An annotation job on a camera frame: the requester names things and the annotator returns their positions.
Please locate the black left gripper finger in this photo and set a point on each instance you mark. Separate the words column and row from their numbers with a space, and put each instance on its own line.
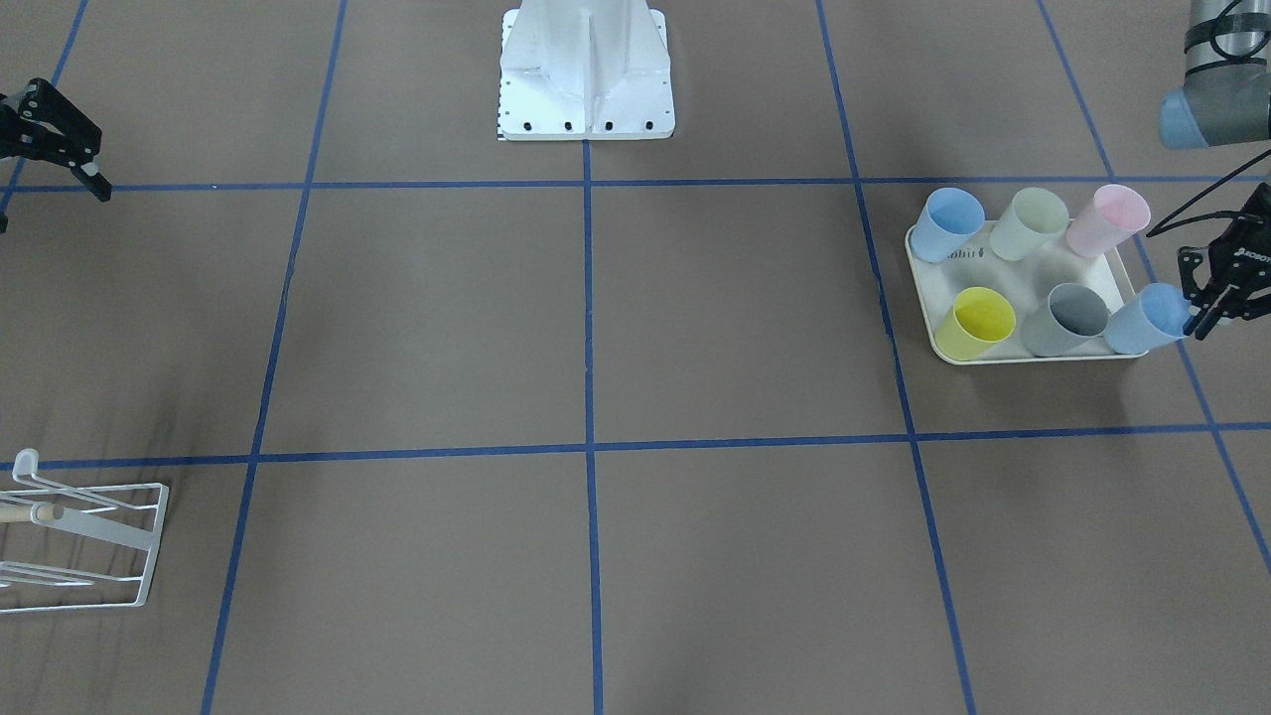
column 1207, row 311

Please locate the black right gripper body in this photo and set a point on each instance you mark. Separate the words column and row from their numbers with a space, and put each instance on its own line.
column 40, row 127

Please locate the cream serving tray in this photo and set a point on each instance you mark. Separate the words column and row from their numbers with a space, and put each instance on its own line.
column 1025, row 284

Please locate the pale green plastic cup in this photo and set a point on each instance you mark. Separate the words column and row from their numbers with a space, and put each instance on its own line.
column 1032, row 219

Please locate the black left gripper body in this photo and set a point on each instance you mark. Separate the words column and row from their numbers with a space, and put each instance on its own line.
column 1249, row 260

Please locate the light blue cup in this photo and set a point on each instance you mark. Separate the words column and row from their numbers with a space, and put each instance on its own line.
column 949, row 219
column 1155, row 317

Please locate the yellow plastic cup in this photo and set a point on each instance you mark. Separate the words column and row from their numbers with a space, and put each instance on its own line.
column 977, row 320

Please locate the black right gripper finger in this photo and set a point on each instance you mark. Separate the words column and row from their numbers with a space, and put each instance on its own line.
column 90, row 177

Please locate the light blue cup back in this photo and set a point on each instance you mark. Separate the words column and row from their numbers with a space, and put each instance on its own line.
column 949, row 219

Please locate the white wire cup rack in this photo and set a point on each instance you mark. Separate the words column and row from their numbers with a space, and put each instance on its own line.
column 78, row 547

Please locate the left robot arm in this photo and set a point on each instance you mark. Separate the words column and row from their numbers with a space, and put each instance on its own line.
column 1223, row 101

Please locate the pink plastic cup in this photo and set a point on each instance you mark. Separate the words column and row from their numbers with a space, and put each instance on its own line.
column 1114, row 214

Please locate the grey plastic cup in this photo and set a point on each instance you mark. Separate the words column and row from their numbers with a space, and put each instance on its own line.
column 1070, row 317

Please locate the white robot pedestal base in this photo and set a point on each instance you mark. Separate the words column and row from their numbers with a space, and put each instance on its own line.
column 584, row 71

